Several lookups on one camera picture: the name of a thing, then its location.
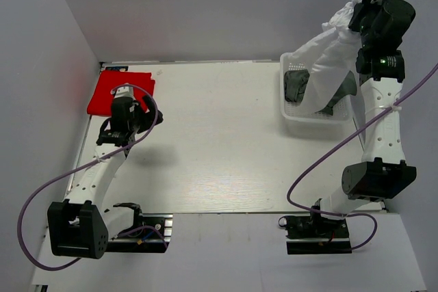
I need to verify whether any white t shirt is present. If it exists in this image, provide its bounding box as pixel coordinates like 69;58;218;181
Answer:
289;0;362;115

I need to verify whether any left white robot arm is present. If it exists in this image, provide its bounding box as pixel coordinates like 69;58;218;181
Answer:
47;95;163;259

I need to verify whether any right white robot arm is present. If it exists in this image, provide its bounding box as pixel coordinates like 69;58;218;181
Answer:
309;0;417;237

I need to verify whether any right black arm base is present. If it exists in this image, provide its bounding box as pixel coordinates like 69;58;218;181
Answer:
278;214;352;255

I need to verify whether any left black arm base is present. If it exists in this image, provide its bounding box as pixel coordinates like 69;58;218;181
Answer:
106;214;173;254

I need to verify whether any folded red t shirt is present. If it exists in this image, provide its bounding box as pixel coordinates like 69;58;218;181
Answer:
87;70;155;117

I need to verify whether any blue label sticker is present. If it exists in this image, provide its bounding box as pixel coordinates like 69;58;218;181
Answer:
105;66;129;72

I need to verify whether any grey t shirt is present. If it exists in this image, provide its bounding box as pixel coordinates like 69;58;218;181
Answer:
283;69;357;116

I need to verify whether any white plastic basket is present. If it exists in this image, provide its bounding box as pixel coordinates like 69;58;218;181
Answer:
279;53;353;140

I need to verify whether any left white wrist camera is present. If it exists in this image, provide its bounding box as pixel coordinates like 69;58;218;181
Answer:
111;83;135;99

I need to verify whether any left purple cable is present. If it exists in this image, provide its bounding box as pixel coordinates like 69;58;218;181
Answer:
16;83;170;269

